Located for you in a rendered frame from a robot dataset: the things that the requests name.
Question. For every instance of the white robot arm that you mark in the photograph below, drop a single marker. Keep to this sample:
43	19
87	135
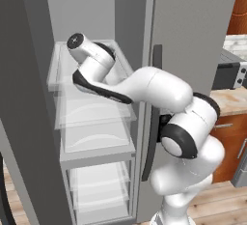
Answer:
160	87

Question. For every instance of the clear fridge drawer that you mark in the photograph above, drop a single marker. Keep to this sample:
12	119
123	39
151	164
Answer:
93	109
96	187
96	138

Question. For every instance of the clear glass fridge shelf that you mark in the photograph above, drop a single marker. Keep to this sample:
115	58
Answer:
61	68

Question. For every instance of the grey fridge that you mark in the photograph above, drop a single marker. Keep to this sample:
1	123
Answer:
83	13

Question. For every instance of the brown wooden base cupboards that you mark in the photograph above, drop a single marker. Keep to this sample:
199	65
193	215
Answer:
230	145

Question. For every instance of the grey dishwasher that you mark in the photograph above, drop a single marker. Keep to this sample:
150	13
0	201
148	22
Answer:
241	174

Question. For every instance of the brown wooden wall cupboard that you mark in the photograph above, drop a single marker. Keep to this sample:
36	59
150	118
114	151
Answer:
238	6

